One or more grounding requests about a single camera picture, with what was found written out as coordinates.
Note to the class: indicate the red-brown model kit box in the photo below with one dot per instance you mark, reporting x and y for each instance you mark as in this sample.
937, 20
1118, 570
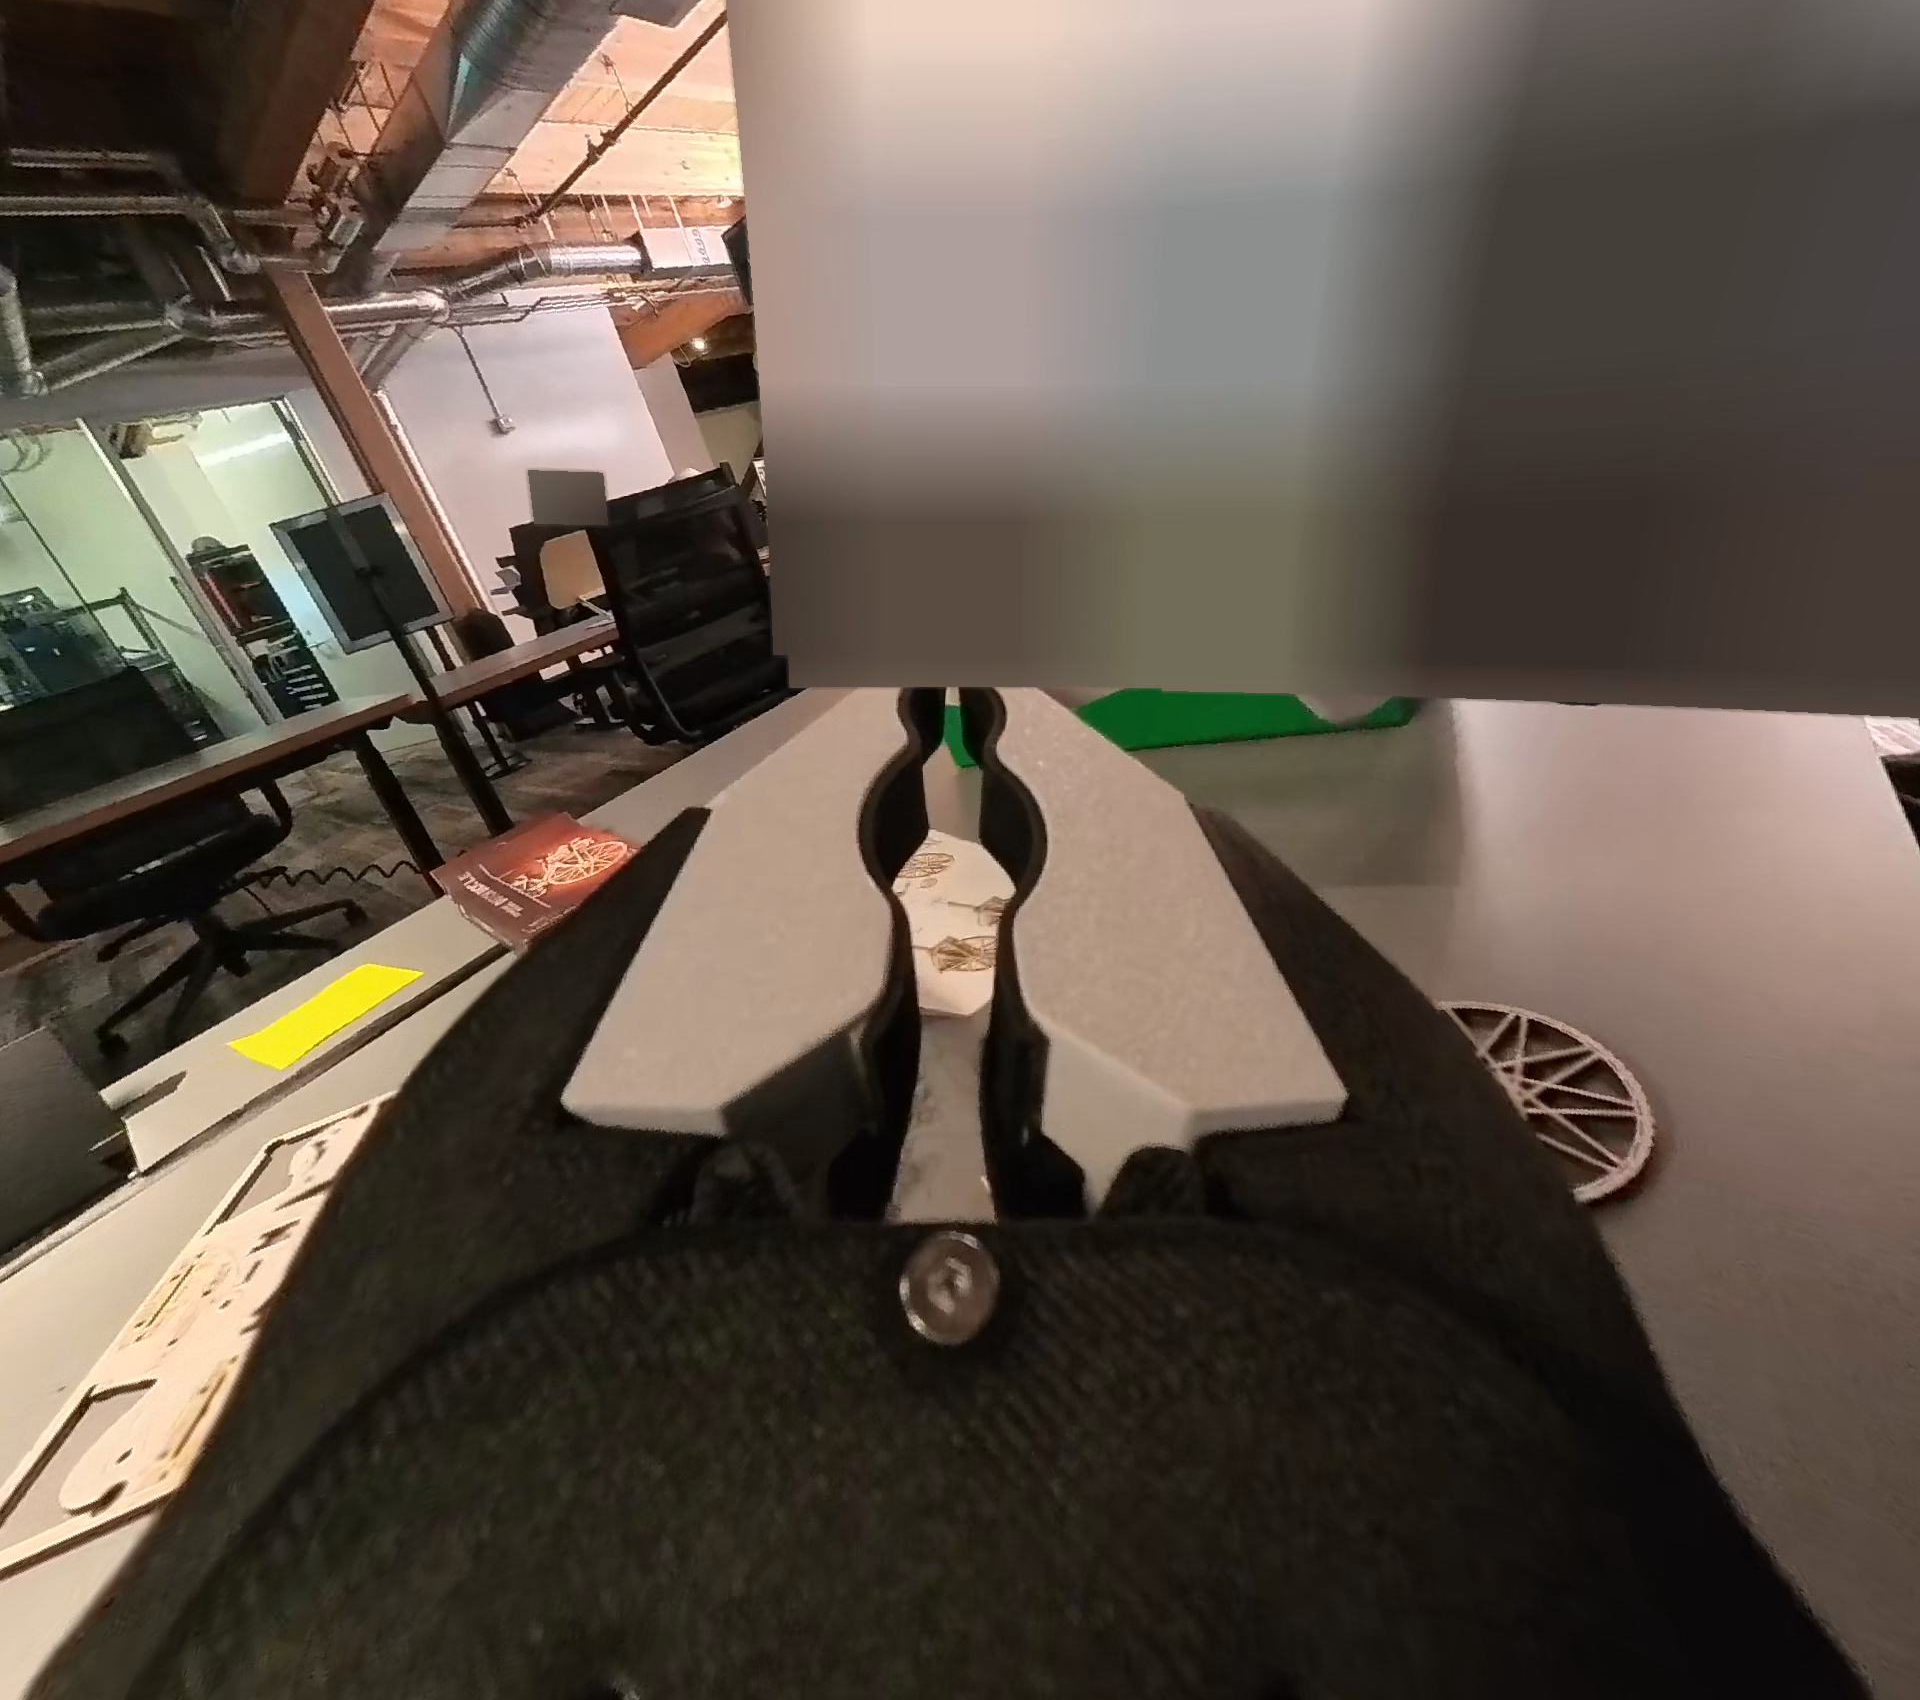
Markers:
524, 883

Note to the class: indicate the black office chair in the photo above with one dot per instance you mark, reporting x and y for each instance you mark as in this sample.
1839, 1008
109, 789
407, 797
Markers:
135, 861

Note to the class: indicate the green plastic bin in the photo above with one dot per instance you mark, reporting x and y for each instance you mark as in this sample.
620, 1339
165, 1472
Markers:
1184, 723

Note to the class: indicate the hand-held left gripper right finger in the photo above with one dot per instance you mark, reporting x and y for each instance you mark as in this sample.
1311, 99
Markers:
1170, 965

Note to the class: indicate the black lounge chair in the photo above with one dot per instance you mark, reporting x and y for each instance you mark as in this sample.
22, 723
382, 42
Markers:
691, 620

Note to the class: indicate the yellow tape strip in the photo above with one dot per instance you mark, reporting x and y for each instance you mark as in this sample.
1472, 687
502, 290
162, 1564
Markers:
322, 1019

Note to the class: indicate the wooden parts sheet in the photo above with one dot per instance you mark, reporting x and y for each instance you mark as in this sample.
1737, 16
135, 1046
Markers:
180, 1280

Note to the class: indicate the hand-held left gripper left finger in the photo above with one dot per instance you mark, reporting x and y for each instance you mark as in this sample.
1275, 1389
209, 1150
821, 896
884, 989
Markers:
720, 965

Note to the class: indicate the beige chair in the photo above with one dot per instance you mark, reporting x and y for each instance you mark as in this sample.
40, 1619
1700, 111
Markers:
570, 574

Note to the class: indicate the metal shelf rack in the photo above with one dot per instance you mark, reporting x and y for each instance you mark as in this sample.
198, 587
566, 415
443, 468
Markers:
270, 634

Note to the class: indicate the white instruction booklet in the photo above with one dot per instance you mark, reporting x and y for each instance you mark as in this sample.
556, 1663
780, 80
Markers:
944, 934

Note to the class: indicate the dark wooden desk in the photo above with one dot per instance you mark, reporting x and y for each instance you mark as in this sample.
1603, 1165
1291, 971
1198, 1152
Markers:
524, 650
225, 748

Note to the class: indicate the wooden spoked wheel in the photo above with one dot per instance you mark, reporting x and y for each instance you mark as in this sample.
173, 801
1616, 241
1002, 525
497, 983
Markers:
1633, 1083

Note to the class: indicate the dark grey panel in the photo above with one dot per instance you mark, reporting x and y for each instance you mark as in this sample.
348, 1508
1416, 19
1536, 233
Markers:
53, 1130

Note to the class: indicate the monitor on stand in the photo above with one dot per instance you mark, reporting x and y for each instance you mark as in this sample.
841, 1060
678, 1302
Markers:
361, 569

